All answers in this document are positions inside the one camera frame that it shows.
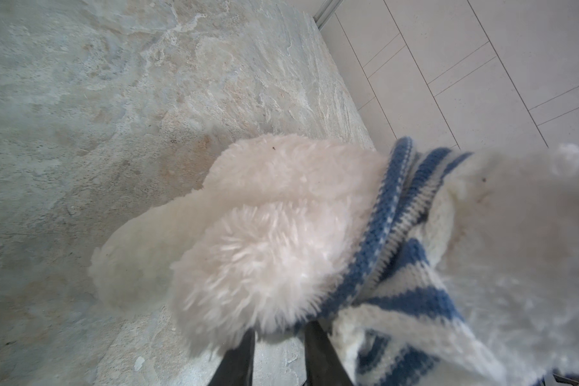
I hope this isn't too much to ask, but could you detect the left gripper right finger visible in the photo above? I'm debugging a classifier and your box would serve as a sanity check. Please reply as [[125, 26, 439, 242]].
[[304, 321, 353, 386]]

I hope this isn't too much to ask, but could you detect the right corner aluminium profile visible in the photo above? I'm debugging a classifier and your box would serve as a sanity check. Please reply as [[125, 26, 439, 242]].
[[313, 0, 343, 30]]

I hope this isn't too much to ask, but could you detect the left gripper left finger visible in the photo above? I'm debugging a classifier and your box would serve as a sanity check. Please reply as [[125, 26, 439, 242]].
[[208, 329, 256, 386]]

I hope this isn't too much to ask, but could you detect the blue white striped sweater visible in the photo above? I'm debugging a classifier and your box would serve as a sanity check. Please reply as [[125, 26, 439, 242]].
[[290, 137, 506, 385]]

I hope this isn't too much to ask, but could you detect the white teddy bear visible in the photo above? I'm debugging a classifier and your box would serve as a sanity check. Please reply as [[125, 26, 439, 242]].
[[89, 134, 579, 385]]

